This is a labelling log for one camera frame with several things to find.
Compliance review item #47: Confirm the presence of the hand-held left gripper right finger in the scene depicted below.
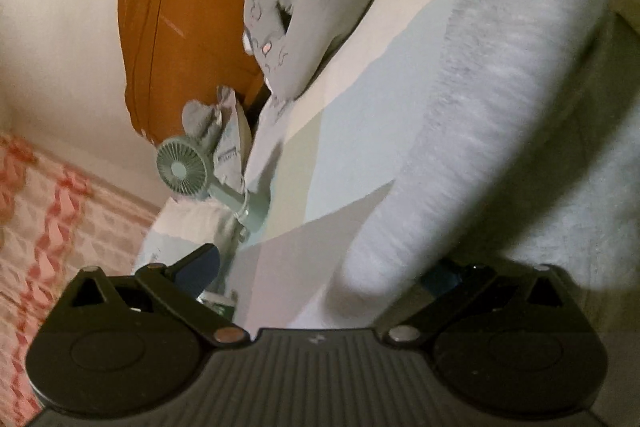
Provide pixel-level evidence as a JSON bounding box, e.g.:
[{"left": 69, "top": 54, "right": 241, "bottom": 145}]
[{"left": 379, "top": 262, "right": 596, "bottom": 351}]

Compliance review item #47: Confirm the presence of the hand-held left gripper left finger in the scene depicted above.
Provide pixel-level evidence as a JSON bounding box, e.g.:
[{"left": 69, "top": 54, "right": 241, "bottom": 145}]
[{"left": 42, "top": 243, "right": 250, "bottom": 349}]

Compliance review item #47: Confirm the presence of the green handheld fan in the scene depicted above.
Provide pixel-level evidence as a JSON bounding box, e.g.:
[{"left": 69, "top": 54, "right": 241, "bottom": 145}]
[{"left": 156, "top": 134, "right": 251, "bottom": 240}]

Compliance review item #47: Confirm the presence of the grey plush toy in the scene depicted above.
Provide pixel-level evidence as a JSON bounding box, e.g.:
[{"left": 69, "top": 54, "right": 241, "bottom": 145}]
[{"left": 181, "top": 101, "right": 223, "bottom": 148}]

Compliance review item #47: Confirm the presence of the patterned curtain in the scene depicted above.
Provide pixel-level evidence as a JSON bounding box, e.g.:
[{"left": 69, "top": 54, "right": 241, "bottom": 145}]
[{"left": 0, "top": 132, "right": 161, "bottom": 427}]

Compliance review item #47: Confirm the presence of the patchwork bed sheet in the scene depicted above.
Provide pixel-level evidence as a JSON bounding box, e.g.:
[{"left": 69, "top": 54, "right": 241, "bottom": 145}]
[{"left": 235, "top": 0, "right": 501, "bottom": 333}]

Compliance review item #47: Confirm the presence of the wooden headboard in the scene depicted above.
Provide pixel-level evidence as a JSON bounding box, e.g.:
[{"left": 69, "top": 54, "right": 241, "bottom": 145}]
[{"left": 117, "top": 0, "right": 426, "bottom": 148}]

